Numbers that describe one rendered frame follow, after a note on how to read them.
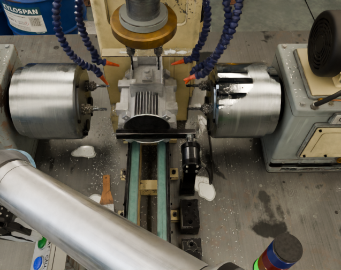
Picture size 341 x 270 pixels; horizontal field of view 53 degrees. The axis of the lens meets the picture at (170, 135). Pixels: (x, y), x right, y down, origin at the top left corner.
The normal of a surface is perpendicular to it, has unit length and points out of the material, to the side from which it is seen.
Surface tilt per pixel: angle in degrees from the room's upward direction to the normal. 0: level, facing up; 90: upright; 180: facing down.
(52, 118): 66
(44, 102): 39
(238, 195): 0
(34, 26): 90
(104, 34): 90
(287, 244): 0
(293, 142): 90
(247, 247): 0
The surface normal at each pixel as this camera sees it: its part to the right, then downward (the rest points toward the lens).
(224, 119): 0.02, 0.57
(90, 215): -0.10, -0.85
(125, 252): -0.33, -0.61
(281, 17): 0.01, -0.57
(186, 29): 0.02, 0.82
